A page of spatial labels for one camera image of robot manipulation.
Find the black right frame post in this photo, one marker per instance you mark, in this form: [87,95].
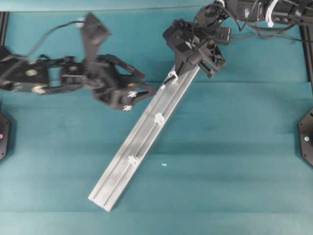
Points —
[307,35]

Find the black multi-port USB hub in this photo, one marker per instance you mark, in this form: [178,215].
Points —
[223,35]

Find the black frame post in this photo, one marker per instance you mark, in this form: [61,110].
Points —
[307,35]
[4,16]

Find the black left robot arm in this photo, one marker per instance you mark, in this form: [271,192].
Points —
[44,76]

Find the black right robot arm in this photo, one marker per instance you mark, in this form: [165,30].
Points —
[272,17]

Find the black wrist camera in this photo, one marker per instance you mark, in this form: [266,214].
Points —
[93,34]
[178,37]

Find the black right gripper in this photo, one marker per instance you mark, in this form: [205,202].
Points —
[205,54]

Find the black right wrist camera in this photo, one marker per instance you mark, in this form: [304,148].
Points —
[178,37]

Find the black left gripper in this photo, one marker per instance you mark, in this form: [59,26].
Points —
[110,81]

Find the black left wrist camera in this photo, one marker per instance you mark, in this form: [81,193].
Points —
[93,34]

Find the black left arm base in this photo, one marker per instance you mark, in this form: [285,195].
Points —
[4,135]

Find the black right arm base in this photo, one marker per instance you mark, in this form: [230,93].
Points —
[305,133]

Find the black left frame post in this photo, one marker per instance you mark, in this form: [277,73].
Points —
[4,16]

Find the long aluminium extrusion rail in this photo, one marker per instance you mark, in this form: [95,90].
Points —
[139,141]

